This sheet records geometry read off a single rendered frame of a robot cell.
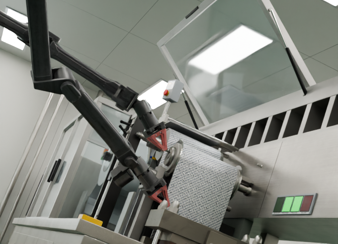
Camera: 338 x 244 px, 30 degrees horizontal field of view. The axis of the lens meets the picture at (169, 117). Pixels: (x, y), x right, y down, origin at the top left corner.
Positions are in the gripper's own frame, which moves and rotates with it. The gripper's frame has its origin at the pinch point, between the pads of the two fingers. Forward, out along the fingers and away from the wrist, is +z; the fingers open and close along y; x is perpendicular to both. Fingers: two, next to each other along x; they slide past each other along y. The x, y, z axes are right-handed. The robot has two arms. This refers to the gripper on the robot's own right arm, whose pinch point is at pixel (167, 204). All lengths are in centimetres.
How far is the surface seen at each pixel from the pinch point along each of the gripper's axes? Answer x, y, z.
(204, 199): 12.1, 0.3, 7.5
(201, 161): 20.3, -0.1, -3.8
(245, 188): 29.5, -4.4, 15.4
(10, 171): 17, -556, -46
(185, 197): 7.1, 0.3, 2.4
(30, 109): 81, -557, -92
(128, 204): 5, -75, 2
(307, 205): 24, 43, 20
